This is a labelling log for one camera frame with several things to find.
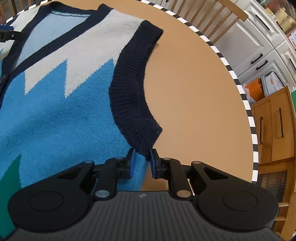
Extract orange bag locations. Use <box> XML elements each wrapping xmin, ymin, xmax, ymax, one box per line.
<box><xmin>244</xmin><ymin>78</ymin><xmax>265</xmax><ymax>102</ymax></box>

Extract wooden side cabinet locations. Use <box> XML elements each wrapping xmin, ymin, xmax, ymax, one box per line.
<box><xmin>250</xmin><ymin>86</ymin><xmax>296</xmax><ymax>241</ymax></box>

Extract blue green knitted vest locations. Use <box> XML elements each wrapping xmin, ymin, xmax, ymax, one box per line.
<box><xmin>1</xmin><ymin>1</ymin><xmax>163</xmax><ymax>238</ymax></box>

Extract wooden chair by cabinets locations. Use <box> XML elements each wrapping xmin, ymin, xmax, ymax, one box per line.
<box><xmin>166</xmin><ymin>0</ymin><xmax>248</xmax><ymax>43</ymax></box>

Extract white kitchen cabinets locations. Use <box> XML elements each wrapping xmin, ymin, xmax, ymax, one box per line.
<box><xmin>147</xmin><ymin>0</ymin><xmax>296</xmax><ymax>86</ymax></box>

